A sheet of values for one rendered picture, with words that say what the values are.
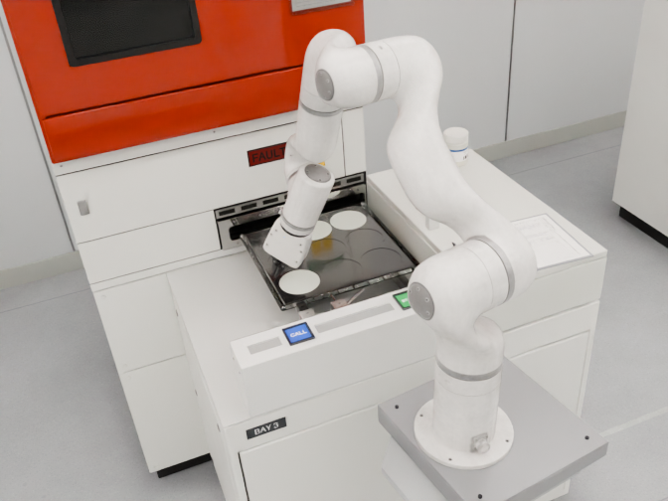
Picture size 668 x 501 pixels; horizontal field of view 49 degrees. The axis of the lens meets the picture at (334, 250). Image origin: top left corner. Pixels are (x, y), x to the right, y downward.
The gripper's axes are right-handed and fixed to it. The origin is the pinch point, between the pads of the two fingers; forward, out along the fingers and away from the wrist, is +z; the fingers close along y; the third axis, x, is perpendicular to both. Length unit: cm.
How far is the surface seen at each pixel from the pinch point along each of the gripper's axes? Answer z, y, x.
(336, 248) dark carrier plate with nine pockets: -0.9, 8.7, 16.8
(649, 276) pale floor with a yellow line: 46, 119, 160
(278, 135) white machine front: -14.7, -19.7, 28.1
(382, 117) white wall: 68, -24, 201
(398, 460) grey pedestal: -9, 45, -37
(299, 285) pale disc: -0.1, 7.0, -1.4
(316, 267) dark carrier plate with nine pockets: -0.5, 7.7, 6.8
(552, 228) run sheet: -29, 53, 32
